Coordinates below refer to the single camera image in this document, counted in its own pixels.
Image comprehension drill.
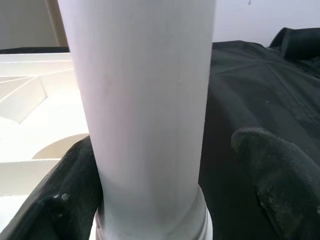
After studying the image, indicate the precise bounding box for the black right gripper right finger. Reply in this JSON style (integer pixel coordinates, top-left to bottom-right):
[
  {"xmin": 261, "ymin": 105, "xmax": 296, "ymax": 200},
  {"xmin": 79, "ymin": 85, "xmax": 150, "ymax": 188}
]
[{"xmin": 231, "ymin": 127, "xmax": 320, "ymax": 240}]

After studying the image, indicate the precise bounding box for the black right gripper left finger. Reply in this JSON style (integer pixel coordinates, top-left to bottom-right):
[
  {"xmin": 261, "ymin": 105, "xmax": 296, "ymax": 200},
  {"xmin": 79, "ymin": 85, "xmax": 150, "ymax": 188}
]
[{"xmin": 0, "ymin": 136, "xmax": 105, "ymax": 240}]

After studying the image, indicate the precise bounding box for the white plastic children table top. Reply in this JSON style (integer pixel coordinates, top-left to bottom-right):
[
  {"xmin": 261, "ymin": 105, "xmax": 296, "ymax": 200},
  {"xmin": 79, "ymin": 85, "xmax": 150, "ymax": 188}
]
[{"xmin": 0, "ymin": 51, "xmax": 101, "ymax": 198}]

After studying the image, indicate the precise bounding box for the black fabric table cover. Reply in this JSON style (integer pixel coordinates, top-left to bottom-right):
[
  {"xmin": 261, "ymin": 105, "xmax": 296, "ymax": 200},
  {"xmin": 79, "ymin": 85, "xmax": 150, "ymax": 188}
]
[{"xmin": 0, "ymin": 26, "xmax": 320, "ymax": 240}]

